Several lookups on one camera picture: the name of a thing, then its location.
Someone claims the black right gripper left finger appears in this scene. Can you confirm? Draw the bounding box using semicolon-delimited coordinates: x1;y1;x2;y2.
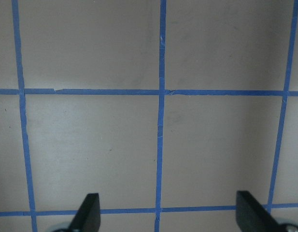
68;193;101;232

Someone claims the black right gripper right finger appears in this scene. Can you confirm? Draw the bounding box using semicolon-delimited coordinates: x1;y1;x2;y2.
236;190;279;232

